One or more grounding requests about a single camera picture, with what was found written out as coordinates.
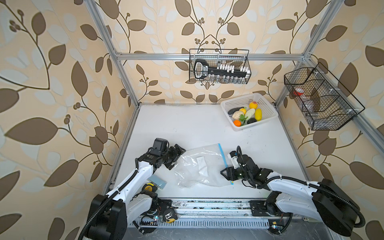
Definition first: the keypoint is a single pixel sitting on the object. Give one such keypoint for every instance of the dark toy eggplant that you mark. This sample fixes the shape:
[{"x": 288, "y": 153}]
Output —
[{"x": 232, "y": 111}]

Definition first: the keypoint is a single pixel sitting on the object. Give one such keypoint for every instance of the yellow red toy peach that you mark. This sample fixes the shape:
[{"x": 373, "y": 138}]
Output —
[{"x": 253, "y": 105}]

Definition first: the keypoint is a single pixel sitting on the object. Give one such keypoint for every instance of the red capped item in basket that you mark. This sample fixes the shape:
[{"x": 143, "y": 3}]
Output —
[{"x": 298, "y": 92}]

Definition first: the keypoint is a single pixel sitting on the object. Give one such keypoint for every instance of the black wire basket wall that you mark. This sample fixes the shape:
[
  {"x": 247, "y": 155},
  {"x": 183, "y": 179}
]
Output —
[
  {"x": 234, "y": 57},
  {"x": 327, "y": 104}
]

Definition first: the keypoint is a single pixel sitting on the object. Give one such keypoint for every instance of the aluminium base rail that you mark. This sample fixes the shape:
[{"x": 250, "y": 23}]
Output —
[{"x": 222, "y": 208}]

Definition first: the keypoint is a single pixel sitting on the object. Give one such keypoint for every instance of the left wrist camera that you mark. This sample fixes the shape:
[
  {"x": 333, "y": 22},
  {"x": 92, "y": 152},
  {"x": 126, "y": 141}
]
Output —
[{"x": 161, "y": 144}]

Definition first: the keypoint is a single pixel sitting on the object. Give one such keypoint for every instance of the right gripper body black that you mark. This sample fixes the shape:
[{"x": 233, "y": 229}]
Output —
[{"x": 237, "y": 169}]

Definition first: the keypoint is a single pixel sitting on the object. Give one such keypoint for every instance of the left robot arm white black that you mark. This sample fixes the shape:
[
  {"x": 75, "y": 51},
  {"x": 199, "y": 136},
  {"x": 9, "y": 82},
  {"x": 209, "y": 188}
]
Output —
[{"x": 110, "y": 214}]

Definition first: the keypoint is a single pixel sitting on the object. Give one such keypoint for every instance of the black wire basket right wall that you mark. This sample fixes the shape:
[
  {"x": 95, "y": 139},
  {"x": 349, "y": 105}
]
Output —
[{"x": 327, "y": 104}]

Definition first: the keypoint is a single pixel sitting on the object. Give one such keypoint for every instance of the grey blue flat plate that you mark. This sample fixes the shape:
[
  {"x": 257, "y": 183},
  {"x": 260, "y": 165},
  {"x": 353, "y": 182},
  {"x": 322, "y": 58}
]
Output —
[{"x": 160, "y": 183}]

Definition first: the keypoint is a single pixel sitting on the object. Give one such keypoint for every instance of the black wire basket back wall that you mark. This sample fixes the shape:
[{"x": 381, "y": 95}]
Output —
[{"x": 234, "y": 57}]

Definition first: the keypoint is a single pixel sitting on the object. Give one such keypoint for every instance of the yellow black device on rail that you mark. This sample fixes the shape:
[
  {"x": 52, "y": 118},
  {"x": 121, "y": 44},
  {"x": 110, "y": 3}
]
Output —
[{"x": 169, "y": 215}]

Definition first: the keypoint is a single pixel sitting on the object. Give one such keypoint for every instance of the white perforated plastic basket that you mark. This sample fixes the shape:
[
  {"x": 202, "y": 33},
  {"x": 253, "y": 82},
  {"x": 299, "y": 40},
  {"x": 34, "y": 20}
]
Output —
[{"x": 268, "y": 111}]

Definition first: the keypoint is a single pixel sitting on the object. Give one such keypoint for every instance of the orange toy tangerine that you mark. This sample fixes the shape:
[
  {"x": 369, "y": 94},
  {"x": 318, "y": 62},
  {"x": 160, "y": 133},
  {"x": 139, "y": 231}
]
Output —
[{"x": 237, "y": 123}]

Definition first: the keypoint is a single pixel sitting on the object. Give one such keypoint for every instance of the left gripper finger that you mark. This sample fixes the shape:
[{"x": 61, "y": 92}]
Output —
[
  {"x": 169, "y": 164},
  {"x": 176, "y": 151}
]

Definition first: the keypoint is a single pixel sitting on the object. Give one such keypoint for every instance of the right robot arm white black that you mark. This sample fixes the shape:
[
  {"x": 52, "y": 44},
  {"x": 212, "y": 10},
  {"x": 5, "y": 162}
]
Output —
[{"x": 322, "y": 201}]

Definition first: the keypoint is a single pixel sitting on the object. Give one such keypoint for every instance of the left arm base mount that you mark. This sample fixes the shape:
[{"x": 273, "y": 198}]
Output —
[{"x": 158, "y": 205}]

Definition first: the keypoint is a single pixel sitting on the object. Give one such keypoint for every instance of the yellow black tape measure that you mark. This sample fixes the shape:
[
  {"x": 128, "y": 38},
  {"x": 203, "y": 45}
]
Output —
[{"x": 150, "y": 187}]

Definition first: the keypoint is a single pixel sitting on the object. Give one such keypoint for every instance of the black socket tool set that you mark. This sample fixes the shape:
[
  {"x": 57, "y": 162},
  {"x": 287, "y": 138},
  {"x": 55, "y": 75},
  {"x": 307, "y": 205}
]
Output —
[{"x": 202, "y": 70}]

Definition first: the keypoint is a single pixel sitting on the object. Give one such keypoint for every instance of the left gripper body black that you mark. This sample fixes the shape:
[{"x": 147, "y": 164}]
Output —
[{"x": 170, "y": 154}]

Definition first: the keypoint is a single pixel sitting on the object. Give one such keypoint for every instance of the yellow toy lemon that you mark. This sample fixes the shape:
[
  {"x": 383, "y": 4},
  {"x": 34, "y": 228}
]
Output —
[{"x": 258, "y": 115}]

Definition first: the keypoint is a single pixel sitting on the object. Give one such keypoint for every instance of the beige toy potato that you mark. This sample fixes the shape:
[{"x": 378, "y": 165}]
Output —
[{"x": 237, "y": 115}]

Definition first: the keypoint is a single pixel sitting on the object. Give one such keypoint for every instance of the clear zip bag blue zipper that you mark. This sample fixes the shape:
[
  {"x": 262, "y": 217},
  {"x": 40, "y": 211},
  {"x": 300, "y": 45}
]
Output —
[{"x": 202, "y": 166}]

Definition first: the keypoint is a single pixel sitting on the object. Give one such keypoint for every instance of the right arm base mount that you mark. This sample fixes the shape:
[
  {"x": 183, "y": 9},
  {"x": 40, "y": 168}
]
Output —
[{"x": 262, "y": 209}]

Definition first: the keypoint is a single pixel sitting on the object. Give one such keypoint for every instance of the black toy item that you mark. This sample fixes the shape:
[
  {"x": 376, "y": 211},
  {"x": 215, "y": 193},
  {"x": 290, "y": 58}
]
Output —
[{"x": 251, "y": 120}]

